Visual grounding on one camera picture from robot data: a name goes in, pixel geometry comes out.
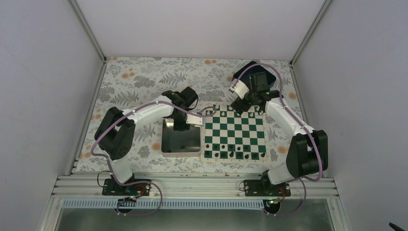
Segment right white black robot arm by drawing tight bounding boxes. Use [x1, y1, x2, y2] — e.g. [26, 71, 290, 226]
[230, 72, 328, 196]

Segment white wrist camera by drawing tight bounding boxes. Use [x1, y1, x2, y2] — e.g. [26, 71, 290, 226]
[186, 114, 204, 127]
[229, 79, 250, 99]

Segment dark blue square bin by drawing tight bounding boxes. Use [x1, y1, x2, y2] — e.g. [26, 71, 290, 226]
[231, 61, 276, 93]

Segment green white chess board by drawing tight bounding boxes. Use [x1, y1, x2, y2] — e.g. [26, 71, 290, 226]
[201, 102, 271, 164]

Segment floral patterned table mat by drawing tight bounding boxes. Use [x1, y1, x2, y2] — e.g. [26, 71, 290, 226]
[76, 57, 290, 174]

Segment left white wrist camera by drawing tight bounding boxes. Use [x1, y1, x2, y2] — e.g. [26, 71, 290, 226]
[186, 114, 204, 127]

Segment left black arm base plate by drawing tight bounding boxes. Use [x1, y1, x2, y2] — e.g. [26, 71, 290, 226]
[102, 179, 151, 197]

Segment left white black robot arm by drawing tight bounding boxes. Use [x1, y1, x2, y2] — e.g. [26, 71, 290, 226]
[91, 87, 204, 195]

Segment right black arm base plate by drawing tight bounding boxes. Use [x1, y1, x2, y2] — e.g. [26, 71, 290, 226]
[238, 180, 291, 197]

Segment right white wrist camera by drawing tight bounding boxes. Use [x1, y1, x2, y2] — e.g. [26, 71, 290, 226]
[229, 79, 250, 99]

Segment metal tin of chess pieces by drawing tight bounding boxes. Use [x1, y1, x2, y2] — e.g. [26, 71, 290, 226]
[161, 118, 202, 158]

